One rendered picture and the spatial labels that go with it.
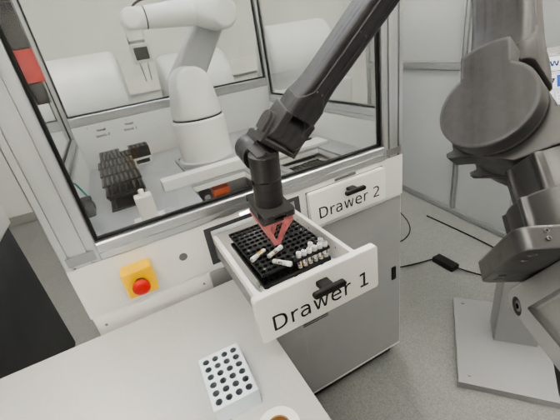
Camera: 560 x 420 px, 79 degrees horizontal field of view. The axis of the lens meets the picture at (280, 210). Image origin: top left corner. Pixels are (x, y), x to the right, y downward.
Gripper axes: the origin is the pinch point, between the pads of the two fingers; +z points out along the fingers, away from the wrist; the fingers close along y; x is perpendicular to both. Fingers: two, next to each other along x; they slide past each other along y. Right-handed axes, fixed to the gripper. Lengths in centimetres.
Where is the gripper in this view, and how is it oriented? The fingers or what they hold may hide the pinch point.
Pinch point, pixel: (273, 237)
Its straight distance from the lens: 73.2
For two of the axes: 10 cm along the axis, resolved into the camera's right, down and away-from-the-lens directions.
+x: -8.9, 3.1, -3.2
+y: -4.4, -4.7, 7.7
